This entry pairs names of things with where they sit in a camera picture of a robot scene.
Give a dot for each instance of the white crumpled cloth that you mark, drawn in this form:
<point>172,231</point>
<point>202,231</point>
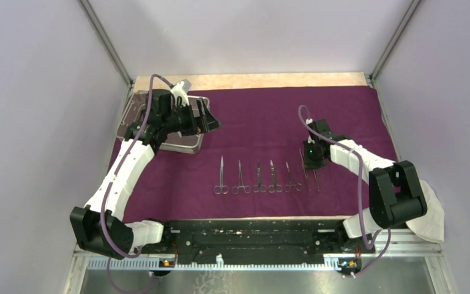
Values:
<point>429,227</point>

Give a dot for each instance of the surgical scissors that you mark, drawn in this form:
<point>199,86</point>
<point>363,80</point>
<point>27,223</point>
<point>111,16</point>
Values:
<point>274,187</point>

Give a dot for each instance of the metal tweezers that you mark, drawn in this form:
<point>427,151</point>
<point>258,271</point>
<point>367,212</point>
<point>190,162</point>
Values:
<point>307,180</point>
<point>315,174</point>

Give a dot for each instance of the maroon wrap cloth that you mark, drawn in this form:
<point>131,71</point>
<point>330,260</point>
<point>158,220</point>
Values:
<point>262,124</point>

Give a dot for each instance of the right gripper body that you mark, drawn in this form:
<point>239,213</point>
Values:
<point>311,158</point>

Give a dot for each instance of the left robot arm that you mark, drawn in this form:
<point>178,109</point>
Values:
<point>99,225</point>

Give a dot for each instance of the small curved hemostat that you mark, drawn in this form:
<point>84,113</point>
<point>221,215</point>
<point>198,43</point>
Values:
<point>292,185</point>

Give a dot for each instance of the surgical forceps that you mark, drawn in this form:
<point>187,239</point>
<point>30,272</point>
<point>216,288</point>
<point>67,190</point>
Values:
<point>221,188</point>

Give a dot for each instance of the grey cable duct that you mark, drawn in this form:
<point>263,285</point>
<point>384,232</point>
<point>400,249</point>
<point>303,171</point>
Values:
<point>162,264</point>

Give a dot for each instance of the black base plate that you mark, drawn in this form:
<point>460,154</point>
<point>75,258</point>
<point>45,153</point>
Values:
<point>255,242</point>

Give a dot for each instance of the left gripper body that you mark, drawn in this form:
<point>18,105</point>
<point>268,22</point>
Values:
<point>186,123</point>

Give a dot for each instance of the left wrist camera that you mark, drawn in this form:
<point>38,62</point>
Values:
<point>179,91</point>

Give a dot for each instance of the metal spatula handle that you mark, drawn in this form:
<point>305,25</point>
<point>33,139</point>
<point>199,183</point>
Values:
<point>302,158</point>

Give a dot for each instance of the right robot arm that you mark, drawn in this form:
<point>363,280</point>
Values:
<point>389,192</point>

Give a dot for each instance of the small metal scissors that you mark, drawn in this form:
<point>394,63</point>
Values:
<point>259,187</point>

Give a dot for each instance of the surgical clamp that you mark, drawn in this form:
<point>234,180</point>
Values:
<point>240,187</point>

